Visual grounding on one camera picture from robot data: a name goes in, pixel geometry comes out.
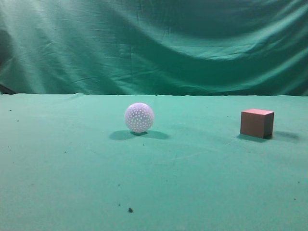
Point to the red cube block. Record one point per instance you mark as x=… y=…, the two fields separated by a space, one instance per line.
x=257 y=123

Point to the white dimpled ball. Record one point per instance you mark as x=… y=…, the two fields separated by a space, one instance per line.
x=139 y=117

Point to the green backdrop cloth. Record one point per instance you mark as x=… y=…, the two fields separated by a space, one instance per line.
x=154 y=47

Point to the green table cloth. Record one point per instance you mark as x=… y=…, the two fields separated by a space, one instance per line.
x=70 y=163

